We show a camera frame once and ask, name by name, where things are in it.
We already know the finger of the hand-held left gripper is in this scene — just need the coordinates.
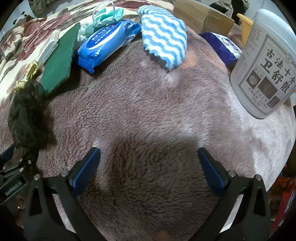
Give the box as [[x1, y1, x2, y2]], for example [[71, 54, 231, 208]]
[[0, 143, 16, 164], [0, 159, 31, 177]]

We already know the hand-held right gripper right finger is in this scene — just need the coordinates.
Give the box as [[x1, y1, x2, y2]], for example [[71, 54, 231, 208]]
[[197, 147, 271, 241]]

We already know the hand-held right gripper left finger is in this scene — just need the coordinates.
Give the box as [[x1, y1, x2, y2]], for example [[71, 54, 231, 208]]
[[23, 147, 107, 241]]

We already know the black mesh hair net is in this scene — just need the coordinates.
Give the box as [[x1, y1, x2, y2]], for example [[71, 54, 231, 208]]
[[7, 80, 50, 160]]

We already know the green scouring pad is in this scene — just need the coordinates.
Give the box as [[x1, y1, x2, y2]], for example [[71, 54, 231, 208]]
[[42, 22, 81, 96]]

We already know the blue wet wipes pack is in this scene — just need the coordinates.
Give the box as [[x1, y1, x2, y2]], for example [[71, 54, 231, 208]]
[[76, 20, 142, 75]]

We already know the blue white striped cloth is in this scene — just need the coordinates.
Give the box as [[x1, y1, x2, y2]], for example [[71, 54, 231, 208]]
[[137, 5, 187, 71]]

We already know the yellow plastic basket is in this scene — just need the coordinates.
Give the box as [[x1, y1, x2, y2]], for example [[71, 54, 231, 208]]
[[236, 13, 254, 48]]

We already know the green face mask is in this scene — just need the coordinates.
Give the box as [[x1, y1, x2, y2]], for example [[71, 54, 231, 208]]
[[92, 1, 124, 26]]

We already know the person's left hand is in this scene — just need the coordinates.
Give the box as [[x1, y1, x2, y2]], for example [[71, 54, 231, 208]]
[[14, 195, 27, 232]]

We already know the gold candy wrapper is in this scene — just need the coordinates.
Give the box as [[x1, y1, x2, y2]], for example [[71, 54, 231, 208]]
[[24, 61, 39, 81], [14, 79, 29, 92]]

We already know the white labelled jar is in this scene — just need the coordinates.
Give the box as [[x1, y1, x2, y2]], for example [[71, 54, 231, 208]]
[[230, 9, 296, 119]]

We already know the panda plush toy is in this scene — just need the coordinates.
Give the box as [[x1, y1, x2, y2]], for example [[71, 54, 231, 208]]
[[13, 11, 35, 26]]

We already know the brown cardboard box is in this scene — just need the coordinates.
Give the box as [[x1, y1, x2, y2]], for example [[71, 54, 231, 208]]
[[173, 0, 235, 37]]

